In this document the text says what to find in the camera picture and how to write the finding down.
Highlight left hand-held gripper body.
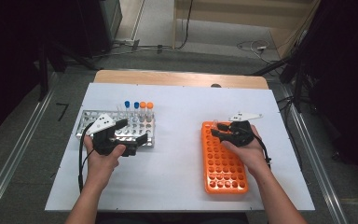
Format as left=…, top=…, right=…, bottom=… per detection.
left=86, top=113, right=138, bottom=157

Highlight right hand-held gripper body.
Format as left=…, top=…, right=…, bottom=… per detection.
left=223, top=111, right=264, bottom=147

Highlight metal test tube rack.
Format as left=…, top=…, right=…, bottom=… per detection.
left=75, top=109, right=156, bottom=147

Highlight orange capped test tube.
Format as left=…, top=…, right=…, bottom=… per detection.
left=139, top=101, right=147, bottom=123
left=146, top=102, right=155, bottom=123

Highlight orange plastic test tube rack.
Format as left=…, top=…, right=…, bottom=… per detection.
left=200, top=120, right=250, bottom=195

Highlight person's right hand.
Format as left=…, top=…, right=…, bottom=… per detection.
left=222, top=124, right=273, bottom=180

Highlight person's left hand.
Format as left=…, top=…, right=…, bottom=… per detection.
left=83, top=134, right=127, bottom=188

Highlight white board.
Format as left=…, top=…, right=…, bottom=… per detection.
left=45, top=82, right=315, bottom=213

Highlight wooden table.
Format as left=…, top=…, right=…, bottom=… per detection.
left=92, top=69, right=269, bottom=91

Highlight black metal stand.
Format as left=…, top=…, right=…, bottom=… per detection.
left=251, top=46, right=313, bottom=114
left=36, top=40, right=102, bottom=102

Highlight black cabinet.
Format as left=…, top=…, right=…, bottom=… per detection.
left=74, top=0, right=124, bottom=59

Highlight dark curtain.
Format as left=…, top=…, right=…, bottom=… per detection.
left=304, top=0, right=358, bottom=189
left=0, top=0, right=82, bottom=147

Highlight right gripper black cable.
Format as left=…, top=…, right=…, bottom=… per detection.
left=251, top=129, right=273, bottom=171

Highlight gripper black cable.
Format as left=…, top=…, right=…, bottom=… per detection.
left=77, top=122, right=96, bottom=194
left=251, top=129, right=273, bottom=171

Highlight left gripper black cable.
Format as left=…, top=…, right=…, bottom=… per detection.
left=77, top=122, right=96, bottom=194

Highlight black floor cables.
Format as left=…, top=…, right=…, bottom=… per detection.
left=92, top=38, right=174, bottom=60

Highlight white floor cable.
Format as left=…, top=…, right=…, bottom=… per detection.
left=236, top=39, right=282, bottom=65

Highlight aluminium floor rail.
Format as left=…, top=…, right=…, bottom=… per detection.
left=0, top=73, right=59, bottom=224
left=281, top=85, right=349, bottom=224

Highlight hanging black cable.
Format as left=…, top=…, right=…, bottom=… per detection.
left=176, top=0, right=195, bottom=50

